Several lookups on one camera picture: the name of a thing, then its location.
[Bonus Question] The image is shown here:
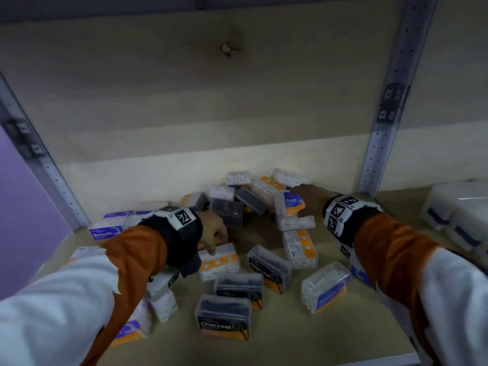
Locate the person's left hand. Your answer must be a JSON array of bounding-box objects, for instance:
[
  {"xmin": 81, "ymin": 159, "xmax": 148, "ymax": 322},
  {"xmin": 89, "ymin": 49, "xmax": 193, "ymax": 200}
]
[{"xmin": 196, "ymin": 211, "xmax": 229, "ymax": 256}]

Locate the person's right hand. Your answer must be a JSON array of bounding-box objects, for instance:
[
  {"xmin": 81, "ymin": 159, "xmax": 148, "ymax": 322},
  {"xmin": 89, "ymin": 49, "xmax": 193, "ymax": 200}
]
[{"xmin": 289, "ymin": 184, "xmax": 340, "ymax": 219}]

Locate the clear purple-orange-label floss pick box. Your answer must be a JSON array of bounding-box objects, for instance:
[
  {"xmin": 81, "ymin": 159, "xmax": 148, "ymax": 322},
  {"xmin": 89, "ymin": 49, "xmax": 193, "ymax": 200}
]
[{"xmin": 274, "ymin": 191, "xmax": 307, "ymax": 217}]

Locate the clear orange-label floss pick box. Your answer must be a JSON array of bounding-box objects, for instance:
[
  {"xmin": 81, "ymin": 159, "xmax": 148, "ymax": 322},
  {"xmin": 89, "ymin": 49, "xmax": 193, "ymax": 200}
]
[{"xmin": 198, "ymin": 242, "xmax": 241, "ymax": 283}]

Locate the person's right forearm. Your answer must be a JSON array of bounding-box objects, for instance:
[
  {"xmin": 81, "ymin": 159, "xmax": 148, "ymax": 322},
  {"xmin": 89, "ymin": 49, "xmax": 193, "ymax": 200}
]
[{"xmin": 353, "ymin": 212, "xmax": 488, "ymax": 366}]

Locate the person's left forearm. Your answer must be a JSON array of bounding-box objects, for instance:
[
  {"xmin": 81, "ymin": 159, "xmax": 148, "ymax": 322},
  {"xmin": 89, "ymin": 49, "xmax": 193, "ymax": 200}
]
[{"xmin": 0, "ymin": 225, "xmax": 169, "ymax": 366}]

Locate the black left wrist tracker band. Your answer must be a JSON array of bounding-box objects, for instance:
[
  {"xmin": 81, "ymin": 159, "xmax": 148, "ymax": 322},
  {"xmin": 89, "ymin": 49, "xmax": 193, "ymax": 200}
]
[{"xmin": 138, "ymin": 207, "xmax": 204, "ymax": 279}]

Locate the black wrist tracker band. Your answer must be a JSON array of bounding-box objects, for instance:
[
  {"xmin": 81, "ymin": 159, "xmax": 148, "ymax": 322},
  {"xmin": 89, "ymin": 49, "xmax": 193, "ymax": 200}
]
[
  {"xmin": 323, "ymin": 194, "xmax": 383, "ymax": 248},
  {"xmin": 138, "ymin": 207, "xmax": 204, "ymax": 279}
]

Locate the black right wrist tracker band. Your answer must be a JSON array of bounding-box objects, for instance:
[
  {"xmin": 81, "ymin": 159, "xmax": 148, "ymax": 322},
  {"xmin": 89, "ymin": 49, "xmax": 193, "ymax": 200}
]
[{"xmin": 323, "ymin": 194, "xmax": 383, "ymax": 248}]

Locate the pile of small floss boxes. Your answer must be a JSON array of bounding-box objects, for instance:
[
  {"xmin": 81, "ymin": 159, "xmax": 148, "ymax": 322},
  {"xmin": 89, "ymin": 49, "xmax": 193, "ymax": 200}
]
[{"xmin": 69, "ymin": 167, "xmax": 376, "ymax": 341}]

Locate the white purple-label carton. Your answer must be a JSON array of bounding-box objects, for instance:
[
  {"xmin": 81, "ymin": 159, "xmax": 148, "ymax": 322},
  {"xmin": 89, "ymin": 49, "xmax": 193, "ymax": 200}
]
[
  {"xmin": 110, "ymin": 298, "xmax": 154, "ymax": 347},
  {"xmin": 88, "ymin": 211, "xmax": 133, "ymax": 241}
]

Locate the grey perforated metal shelf upright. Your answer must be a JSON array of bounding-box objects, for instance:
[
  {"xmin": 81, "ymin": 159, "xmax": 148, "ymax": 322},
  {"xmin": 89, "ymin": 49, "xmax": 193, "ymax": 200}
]
[
  {"xmin": 356, "ymin": 0, "xmax": 440, "ymax": 197},
  {"xmin": 0, "ymin": 74, "xmax": 91, "ymax": 230}
]

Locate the stack of white blue-striped packets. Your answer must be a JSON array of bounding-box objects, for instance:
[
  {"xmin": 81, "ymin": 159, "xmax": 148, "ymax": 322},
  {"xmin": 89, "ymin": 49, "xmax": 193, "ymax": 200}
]
[{"xmin": 419, "ymin": 181, "xmax": 488, "ymax": 265}]

